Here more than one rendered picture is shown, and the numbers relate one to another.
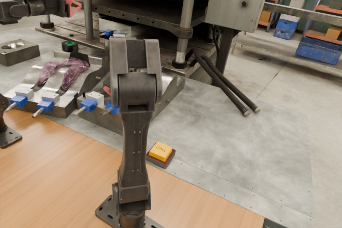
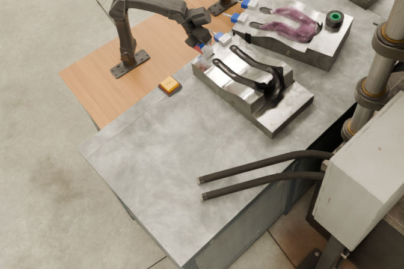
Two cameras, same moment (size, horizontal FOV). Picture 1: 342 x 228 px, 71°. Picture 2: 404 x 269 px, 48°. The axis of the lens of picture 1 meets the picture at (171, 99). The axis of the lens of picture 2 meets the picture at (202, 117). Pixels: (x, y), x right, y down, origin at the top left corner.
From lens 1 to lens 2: 202 cm
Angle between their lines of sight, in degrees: 80
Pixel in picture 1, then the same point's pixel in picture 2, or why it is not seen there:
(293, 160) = (128, 184)
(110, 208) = (141, 55)
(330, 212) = not seen: outside the picture
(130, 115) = not seen: hidden behind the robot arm
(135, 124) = not seen: hidden behind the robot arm
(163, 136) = (191, 95)
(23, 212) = (157, 24)
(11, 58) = not seen: outside the picture
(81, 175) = (171, 45)
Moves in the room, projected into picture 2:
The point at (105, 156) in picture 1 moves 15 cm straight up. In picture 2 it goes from (183, 57) to (178, 36)
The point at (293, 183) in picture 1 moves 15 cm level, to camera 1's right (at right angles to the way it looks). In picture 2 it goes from (111, 165) to (91, 196)
